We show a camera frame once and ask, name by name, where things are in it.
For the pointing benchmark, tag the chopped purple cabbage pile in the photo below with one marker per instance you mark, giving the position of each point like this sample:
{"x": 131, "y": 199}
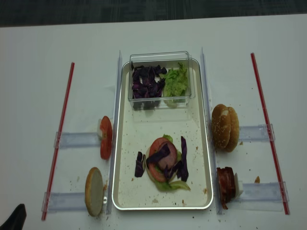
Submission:
{"x": 147, "y": 84}

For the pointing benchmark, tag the long purple cabbage strip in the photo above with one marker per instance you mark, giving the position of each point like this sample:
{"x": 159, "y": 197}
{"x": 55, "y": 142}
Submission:
{"x": 183, "y": 169}

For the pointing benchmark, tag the bottom bun half upright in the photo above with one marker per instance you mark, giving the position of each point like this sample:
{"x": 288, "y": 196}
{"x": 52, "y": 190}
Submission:
{"x": 94, "y": 193}

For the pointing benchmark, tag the sesame bun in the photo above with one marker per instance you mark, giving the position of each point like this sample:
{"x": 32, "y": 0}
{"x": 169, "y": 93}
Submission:
{"x": 221, "y": 126}
{"x": 234, "y": 131}

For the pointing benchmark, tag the clear holder lower left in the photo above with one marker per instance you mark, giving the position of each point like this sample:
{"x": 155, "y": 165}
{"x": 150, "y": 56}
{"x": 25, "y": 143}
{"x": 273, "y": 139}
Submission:
{"x": 56, "y": 202}

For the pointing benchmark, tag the white block behind bacon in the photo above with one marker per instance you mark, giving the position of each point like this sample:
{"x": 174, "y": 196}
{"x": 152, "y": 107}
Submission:
{"x": 238, "y": 186}

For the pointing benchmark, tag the clear rail right of tray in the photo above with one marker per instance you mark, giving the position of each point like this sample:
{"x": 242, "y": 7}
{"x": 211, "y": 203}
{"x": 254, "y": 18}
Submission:
{"x": 211, "y": 149}

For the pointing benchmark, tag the tomato slices stack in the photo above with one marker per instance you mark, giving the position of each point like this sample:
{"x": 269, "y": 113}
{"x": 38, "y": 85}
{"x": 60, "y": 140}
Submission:
{"x": 106, "y": 141}

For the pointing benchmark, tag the clear holder lower right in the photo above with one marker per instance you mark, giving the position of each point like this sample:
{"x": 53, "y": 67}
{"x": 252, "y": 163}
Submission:
{"x": 274, "y": 191}

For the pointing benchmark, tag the purple cabbage on ham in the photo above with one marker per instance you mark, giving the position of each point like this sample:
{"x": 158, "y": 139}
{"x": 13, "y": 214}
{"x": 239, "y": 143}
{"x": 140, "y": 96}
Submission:
{"x": 164, "y": 151}

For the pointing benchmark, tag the bottom bun on tray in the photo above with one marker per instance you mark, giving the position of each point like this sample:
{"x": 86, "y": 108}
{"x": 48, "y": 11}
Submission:
{"x": 155, "y": 174}

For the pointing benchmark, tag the left red strip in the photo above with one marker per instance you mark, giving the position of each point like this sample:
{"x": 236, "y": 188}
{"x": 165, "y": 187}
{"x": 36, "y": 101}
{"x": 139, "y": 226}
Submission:
{"x": 55, "y": 155}

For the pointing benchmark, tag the clear plastic container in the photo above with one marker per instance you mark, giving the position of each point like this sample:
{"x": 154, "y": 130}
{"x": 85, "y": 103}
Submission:
{"x": 168, "y": 60}

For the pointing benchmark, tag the black object bottom left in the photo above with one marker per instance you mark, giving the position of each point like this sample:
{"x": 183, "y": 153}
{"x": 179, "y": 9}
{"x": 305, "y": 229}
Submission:
{"x": 16, "y": 219}

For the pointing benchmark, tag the clear holder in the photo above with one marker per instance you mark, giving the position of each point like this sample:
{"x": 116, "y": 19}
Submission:
{"x": 274, "y": 191}
{"x": 76, "y": 140}
{"x": 256, "y": 133}
{"x": 56, "y": 202}

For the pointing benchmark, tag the chopped green lettuce pile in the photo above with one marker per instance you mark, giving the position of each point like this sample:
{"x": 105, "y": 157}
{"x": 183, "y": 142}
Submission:
{"x": 176, "y": 81}

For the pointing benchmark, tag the green lettuce leaf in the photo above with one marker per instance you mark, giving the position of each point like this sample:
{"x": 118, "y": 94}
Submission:
{"x": 166, "y": 186}

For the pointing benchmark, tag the white metal tray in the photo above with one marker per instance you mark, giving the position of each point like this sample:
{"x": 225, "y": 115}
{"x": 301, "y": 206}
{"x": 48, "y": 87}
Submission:
{"x": 138, "y": 129}

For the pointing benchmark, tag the purple cabbage piece left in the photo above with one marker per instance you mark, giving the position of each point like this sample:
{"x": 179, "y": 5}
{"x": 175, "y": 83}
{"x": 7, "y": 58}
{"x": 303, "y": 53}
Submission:
{"x": 140, "y": 165}

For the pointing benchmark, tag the clear holder upper left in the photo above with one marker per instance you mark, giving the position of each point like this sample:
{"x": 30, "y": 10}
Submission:
{"x": 76, "y": 140}

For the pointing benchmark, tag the clear holder upper right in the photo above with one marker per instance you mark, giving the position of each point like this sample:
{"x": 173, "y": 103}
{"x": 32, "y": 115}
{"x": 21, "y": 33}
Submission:
{"x": 256, "y": 133}

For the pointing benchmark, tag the bacon meat slices stack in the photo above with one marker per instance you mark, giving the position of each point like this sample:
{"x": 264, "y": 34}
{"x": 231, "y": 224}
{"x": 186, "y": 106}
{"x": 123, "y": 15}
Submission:
{"x": 227, "y": 187}

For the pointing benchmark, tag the red strip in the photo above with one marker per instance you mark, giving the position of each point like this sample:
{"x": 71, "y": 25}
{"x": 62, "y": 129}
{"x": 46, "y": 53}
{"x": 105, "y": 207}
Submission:
{"x": 55, "y": 155}
{"x": 272, "y": 143}

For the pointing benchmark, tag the right red strip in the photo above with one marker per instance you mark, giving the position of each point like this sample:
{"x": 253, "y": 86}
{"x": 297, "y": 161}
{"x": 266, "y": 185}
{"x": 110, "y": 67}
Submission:
{"x": 272, "y": 143}

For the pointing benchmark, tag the pink ham slice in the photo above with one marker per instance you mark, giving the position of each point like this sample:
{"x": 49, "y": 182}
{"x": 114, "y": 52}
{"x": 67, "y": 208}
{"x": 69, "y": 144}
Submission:
{"x": 170, "y": 160}

